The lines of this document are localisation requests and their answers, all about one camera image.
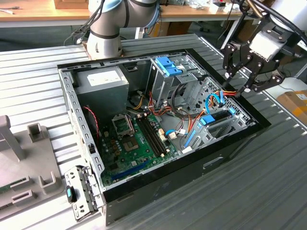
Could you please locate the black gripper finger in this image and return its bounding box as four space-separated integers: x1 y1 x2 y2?
236 71 286 98
221 41 244 90

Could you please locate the orange red power wire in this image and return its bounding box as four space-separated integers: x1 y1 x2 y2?
187 89 238 132

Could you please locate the hard disk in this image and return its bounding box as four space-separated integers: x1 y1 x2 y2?
183 107 236 149

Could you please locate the silver disk bay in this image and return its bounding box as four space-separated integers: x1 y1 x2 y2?
181 105 257 154

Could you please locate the white low table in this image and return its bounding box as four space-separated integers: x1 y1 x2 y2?
260 77 307 100

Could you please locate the labelled cardboard box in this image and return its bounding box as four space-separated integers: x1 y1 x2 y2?
276 90 307 126

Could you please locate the white box stack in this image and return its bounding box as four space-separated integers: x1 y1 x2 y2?
209 1 242 13

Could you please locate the blue plastic drive latch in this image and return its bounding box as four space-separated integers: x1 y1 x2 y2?
155 56 185 77

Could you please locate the white paper pile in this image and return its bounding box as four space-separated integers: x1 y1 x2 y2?
184 0 209 10

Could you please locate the silver metal drive cage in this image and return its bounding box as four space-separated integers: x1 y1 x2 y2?
146 55 207 109

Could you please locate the black RAM slot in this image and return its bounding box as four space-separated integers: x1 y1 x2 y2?
138 116 162 158
143 115 168 155

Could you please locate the metal socket cover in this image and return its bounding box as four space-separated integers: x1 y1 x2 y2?
111 114 135 137

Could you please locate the CPU socket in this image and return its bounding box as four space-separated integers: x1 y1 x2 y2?
121 135 140 153

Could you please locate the green motherboard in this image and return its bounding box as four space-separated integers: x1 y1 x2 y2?
99 112 179 187

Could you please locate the grey power supply unit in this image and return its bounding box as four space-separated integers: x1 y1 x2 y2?
75 66 130 125

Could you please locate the black open PC case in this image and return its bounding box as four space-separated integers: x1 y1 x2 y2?
57 47 272 227

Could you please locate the blue expansion slot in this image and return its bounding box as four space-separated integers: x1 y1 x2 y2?
111 160 149 182

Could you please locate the small brown cardboard box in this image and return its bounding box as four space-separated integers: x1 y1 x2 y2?
53 0 89 10

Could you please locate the grey parts rack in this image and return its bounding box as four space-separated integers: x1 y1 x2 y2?
0 115 64 218

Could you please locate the green RAM stick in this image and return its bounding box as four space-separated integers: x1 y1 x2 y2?
0 178 26 194

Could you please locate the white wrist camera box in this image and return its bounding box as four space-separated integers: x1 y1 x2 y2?
248 30 289 61

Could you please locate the grey metal shelf frame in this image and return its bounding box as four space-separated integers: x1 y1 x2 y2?
295 39 307 79

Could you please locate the thick black wrist cable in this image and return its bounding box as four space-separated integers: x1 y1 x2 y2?
230 0 307 52

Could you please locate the copper coloured cable sleeve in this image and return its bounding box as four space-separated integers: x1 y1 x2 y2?
247 0 263 19

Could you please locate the black round cable loop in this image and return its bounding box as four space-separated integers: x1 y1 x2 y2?
170 83 192 119

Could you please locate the orange red wire bundle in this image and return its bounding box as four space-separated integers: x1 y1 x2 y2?
147 91 175 117

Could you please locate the yellow black wire bundle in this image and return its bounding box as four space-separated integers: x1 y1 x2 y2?
128 91 147 111

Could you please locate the square brown base plate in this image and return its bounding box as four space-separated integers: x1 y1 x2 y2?
81 40 125 60

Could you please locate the red black twisted wire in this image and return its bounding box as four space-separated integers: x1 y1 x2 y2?
83 106 101 139

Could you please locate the black hanging cable bundle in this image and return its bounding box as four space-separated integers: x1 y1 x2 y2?
64 0 107 46

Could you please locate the silver slot retention bracket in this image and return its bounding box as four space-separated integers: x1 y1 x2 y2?
64 165 106 222

